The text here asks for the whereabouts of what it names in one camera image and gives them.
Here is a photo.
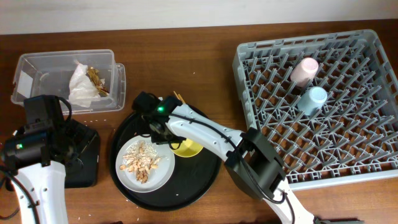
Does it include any pile of nuts and oats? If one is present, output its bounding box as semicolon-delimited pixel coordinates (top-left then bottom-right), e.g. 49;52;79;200
119;141;161;184

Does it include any yellow bowl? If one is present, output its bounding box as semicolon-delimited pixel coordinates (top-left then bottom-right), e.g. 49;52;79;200
171;139;203;158

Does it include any grey plate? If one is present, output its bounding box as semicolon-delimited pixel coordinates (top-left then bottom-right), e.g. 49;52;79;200
115;136;175;193

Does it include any white tissue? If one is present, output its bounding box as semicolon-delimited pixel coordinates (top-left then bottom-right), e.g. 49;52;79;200
68;63;100;108

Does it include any gold coffee sachet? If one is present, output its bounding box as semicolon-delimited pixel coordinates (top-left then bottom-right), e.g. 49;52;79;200
87;67;109;96

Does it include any blue cup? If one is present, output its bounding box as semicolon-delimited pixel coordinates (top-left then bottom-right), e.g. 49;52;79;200
297;86;328;116

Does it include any pink cup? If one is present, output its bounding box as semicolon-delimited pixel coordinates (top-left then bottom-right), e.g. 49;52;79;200
290;57;319;87

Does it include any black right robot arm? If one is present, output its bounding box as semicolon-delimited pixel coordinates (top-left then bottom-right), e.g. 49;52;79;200
132;92;319;224

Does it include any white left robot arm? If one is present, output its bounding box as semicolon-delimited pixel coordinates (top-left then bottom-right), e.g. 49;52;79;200
1;120;75;223

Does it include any grey dishwasher rack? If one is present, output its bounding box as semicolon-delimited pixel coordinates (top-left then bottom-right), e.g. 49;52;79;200
233;29;397;190

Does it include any black rectangular tray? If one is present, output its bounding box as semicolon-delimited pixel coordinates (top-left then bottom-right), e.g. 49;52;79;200
65;119;100;189

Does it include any round black tray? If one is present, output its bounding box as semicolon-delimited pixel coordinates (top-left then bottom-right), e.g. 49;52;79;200
109;113;221;212

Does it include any clear plastic bin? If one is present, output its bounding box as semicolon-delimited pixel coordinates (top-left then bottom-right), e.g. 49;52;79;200
11;49;126;114

